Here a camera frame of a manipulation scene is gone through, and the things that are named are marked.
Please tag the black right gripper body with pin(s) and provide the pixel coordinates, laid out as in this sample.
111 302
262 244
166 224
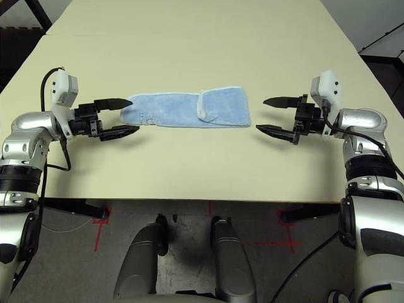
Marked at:
307 121

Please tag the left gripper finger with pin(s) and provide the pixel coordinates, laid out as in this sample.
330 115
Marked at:
113 104
118 132

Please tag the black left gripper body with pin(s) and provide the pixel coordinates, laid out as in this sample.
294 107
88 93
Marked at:
85 121

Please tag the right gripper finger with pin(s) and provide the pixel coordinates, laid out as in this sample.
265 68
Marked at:
284 102
281 133

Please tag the light blue embroidered towel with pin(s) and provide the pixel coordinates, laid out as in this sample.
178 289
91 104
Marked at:
176 107

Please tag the black table foot bar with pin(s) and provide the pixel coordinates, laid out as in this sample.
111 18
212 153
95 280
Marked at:
79 207
312 213

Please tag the black side cabinet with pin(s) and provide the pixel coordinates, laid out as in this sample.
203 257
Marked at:
386 79

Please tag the grey robot right leg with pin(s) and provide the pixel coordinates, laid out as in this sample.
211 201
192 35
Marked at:
233 262

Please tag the white blue sneaker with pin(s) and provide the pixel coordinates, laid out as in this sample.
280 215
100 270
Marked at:
339 296

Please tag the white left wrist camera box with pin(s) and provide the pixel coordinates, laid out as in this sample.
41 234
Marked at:
64 88

